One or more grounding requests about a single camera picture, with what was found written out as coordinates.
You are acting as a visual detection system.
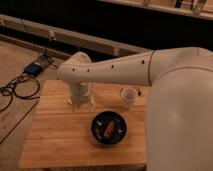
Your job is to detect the wooden table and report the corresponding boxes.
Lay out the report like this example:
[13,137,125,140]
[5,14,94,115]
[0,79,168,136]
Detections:
[19,80,149,168]

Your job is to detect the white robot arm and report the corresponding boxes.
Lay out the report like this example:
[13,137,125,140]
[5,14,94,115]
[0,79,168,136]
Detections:
[58,47,213,171]

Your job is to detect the black bowl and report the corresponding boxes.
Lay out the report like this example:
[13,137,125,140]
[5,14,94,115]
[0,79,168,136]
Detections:
[91,111,127,145]

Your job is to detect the black power adapter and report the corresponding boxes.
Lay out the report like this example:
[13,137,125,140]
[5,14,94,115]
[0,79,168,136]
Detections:
[24,63,43,76]

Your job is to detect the orange carrot toy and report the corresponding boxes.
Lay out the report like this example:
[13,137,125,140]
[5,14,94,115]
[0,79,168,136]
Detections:
[104,121,114,138]

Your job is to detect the long wooden beam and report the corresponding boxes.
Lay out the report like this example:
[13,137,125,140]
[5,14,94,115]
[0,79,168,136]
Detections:
[0,14,149,56]

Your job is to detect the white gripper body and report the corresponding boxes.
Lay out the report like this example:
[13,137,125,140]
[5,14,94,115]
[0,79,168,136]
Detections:
[69,82,94,110]

